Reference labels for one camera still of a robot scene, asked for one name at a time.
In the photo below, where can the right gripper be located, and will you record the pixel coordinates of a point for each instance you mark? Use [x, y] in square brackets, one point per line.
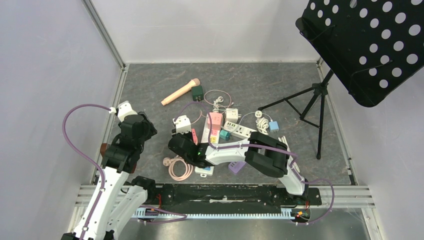
[180, 139]

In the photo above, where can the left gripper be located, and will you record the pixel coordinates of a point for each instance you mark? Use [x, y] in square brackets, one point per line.
[150, 130]

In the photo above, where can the pink cube socket adapter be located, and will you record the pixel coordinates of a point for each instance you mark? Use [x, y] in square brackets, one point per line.
[215, 121]

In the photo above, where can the dark green cube adapter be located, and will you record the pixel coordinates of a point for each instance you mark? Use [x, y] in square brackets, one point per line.
[197, 93]

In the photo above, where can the blue usb charger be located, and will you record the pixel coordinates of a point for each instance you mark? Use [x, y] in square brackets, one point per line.
[273, 126]

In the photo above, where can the coral plug adapter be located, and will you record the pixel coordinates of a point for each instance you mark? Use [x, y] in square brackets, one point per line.
[194, 136]

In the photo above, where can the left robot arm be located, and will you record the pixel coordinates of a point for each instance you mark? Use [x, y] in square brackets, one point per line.
[103, 219]

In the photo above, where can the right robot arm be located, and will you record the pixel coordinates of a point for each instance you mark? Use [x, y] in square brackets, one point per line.
[267, 155]

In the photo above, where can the brown wooden metronome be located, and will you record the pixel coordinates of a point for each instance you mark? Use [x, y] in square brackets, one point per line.
[103, 149]

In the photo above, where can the teal usb charger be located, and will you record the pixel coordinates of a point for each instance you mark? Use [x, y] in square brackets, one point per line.
[225, 135]

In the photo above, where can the white usb power strip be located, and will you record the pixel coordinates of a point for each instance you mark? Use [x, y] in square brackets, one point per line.
[237, 130]

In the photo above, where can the purple power strip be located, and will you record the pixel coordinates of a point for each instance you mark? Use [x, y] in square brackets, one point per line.
[235, 167]

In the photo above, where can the white cube adapter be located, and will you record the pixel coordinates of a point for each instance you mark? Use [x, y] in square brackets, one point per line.
[232, 115]

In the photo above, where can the black music stand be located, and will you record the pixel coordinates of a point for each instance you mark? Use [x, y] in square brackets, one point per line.
[371, 46]

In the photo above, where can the white cable plug bundle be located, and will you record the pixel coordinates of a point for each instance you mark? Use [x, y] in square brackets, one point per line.
[217, 105]

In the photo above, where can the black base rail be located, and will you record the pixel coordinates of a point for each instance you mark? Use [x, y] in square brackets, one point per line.
[230, 198]

